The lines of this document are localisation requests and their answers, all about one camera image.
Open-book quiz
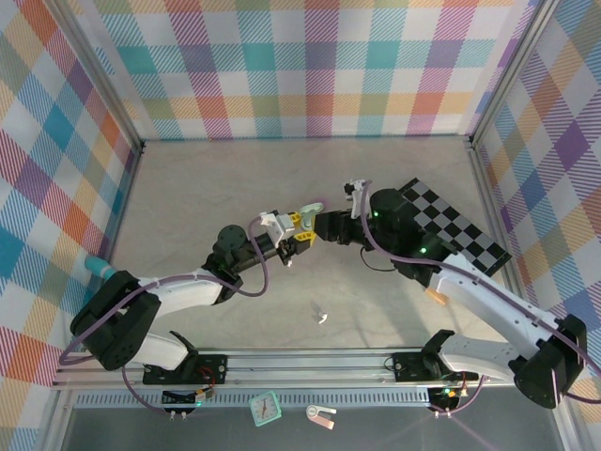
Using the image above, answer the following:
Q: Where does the black grey folding chessboard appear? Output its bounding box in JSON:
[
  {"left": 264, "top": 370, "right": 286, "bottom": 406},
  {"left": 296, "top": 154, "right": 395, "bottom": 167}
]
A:
[{"left": 398, "top": 177, "right": 513, "bottom": 278}]

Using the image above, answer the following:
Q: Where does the small controller board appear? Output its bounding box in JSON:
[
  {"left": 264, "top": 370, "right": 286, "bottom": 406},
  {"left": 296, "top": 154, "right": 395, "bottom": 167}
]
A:
[
  {"left": 162, "top": 387, "right": 217, "bottom": 414},
  {"left": 429, "top": 385, "right": 470, "bottom": 414}
]

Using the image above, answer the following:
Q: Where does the teal alarm clock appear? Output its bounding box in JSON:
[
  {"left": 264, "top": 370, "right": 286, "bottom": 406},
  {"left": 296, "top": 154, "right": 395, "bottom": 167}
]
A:
[{"left": 247, "top": 391, "right": 283, "bottom": 428}]

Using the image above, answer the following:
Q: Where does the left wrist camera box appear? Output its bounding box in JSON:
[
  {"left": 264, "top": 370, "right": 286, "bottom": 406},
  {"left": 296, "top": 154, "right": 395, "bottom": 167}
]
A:
[{"left": 259, "top": 210, "right": 300, "bottom": 245}]

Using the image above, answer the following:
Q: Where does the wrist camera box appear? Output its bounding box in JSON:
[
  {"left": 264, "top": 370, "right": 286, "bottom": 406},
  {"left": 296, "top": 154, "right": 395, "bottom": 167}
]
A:
[
  {"left": 259, "top": 210, "right": 300, "bottom": 245},
  {"left": 342, "top": 178, "right": 373, "bottom": 196}
]

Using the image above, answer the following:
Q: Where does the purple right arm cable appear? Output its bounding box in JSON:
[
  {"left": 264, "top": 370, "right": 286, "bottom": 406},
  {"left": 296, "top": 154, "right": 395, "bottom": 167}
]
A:
[{"left": 349, "top": 180, "right": 601, "bottom": 415}]

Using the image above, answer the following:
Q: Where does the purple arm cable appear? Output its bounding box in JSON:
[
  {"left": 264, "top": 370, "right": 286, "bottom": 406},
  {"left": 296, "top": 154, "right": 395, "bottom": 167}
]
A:
[
  {"left": 349, "top": 180, "right": 601, "bottom": 415},
  {"left": 59, "top": 218, "right": 271, "bottom": 415}
]

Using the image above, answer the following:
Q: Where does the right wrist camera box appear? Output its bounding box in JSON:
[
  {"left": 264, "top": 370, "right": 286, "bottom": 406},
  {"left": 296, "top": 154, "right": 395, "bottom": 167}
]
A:
[{"left": 342, "top": 178, "right": 373, "bottom": 196}]

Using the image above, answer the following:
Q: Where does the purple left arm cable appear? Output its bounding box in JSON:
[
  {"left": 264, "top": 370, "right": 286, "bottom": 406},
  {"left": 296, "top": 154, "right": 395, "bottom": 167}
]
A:
[{"left": 59, "top": 218, "right": 271, "bottom": 415}]

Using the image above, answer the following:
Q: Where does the aluminium side rail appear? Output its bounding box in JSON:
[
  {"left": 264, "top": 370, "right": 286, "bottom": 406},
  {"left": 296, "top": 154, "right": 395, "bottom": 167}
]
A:
[
  {"left": 469, "top": 138, "right": 532, "bottom": 306},
  {"left": 86, "top": 145, "right": 142, "bottom": 351}
]

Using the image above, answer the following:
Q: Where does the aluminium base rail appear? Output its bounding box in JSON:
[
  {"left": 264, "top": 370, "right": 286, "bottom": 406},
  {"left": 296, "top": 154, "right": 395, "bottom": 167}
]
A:
[{"left": 50, "top": 347, "right": 570, "bottom": 390}]

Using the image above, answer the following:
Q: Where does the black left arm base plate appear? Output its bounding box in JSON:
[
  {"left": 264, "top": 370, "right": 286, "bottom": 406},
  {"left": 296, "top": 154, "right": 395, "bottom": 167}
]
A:
[{"left": 142, "top": 354, "right": 229, "bottom": 386}]

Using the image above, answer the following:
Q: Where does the turquoise tool handle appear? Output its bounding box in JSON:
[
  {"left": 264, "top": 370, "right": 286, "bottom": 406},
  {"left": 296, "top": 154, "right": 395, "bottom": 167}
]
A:
[{"left": 84, "top": 256, "right": 116, "bottom": 282}]

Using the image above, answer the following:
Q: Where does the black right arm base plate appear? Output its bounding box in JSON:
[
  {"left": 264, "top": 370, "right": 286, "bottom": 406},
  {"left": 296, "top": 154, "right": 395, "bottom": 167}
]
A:
[{"left": 392, "top": 350, "right": 480, "bottom": 382}]

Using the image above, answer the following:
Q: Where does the aluminium corner post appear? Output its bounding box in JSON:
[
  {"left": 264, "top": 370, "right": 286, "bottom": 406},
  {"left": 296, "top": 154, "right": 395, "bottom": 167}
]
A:
[
  {"left": 44, "top": 0, "right": 145, "bottom": 156},
  {"left": 468, "top": 0, "right": 562, "bottom": 149}
]

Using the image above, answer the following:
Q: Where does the slotted metal cable strip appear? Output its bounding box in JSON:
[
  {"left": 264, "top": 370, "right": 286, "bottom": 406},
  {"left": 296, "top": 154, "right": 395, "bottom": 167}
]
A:
[{"left": 74, "top": 393, "right": 432, "bottom": 408}]

